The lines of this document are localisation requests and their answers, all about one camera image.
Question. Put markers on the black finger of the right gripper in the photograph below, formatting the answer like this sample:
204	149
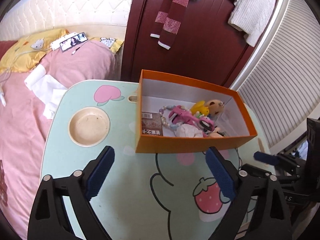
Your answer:
276	160

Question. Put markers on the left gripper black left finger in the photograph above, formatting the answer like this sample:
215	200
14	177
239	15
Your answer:
49	219

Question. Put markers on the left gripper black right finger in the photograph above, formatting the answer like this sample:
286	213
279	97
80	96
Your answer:
271	215

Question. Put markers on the brown plush toy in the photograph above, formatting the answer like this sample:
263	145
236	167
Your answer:
215	107

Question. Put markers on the white paper ball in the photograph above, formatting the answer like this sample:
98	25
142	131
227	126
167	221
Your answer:
188	131

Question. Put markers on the pink scissors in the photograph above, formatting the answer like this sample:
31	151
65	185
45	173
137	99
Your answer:
181	115

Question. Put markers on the brown drink carton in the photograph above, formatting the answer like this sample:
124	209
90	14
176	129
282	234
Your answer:
152	124

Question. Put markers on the orange cardboard box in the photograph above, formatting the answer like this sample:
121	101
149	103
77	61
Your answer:
160	92

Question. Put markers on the big-eyed boy figurine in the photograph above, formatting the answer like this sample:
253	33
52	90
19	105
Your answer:
216	133

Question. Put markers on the yellow hat dog figurine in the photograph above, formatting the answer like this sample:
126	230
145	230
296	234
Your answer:
200	108

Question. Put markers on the white louvered closet door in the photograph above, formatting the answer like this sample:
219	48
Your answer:
283	88

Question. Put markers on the pink bed quilt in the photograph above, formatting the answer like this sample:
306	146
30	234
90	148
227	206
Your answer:
24	128

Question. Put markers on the white toilet paper roll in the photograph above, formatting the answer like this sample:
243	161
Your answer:
47	89

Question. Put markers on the dark red wooden door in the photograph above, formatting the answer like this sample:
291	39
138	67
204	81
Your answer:
206	48

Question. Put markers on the white knitted sweater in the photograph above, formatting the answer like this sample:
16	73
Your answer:
251	17

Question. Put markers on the yellow cartoon pillow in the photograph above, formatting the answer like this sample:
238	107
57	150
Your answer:
27	52
113	44

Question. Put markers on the white power strip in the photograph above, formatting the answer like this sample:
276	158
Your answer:
56	44

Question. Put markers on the smartphone with lit screen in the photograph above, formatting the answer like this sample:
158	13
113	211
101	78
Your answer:
73	41

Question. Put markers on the red striped scarf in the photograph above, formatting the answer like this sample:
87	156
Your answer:
168	22

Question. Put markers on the cream tufted headboard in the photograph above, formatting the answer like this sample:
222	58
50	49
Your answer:
31	16

